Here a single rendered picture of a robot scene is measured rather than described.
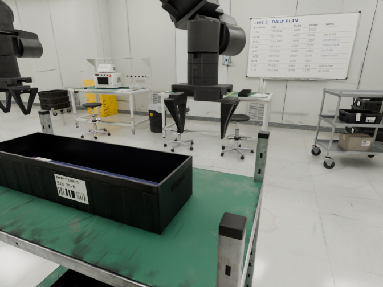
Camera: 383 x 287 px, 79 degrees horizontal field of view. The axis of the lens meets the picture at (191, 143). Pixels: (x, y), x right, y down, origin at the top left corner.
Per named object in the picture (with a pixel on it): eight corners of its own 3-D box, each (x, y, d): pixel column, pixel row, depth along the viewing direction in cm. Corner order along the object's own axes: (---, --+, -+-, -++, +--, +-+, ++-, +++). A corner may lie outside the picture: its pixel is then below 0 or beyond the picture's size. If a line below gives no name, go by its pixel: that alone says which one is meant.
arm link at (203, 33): (180, 15, 40) (206, 11, 36) (206, 20, 45) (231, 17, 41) (180, 58, 42) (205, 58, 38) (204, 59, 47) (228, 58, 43)
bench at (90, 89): (99, 119, 557) (94, 85, 531) (154, 125, 506) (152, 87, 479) (73, 127, 491) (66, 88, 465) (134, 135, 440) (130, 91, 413)
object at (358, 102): (342, 136, 429) (350, 95, 405) (371, 139, 415) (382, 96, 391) (352, 148, 371) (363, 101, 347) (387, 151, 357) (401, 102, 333)
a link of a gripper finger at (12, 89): (27, 111, 70) (20, 78, 67) (44, 113, 68) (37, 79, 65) (3, 115, 64) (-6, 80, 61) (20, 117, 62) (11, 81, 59)
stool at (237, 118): (216, 147, 377) (218, 112, 358) (248, 147, 378) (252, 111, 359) (221, 160, 326) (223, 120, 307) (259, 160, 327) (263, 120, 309)
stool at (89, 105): (80, 133, 449) (75, 102, 430) (108, 130, 469) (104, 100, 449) (81, 141, 405) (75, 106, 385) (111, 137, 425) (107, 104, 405)
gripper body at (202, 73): (184, 91, 49) (184, 53, 47) (232, 94, 45) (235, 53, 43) (170, 94, 43) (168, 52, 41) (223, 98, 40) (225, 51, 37)
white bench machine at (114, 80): (105, 86, 498) (102, 64, 483) (123, 87, 487) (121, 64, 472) (93, 88, 464) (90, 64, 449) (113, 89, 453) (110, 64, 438)
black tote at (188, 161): (-10, 183, 69) (-21, 147, 65) (44, 161, 84) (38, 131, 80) (160, 235, 48) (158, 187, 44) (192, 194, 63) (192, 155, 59)
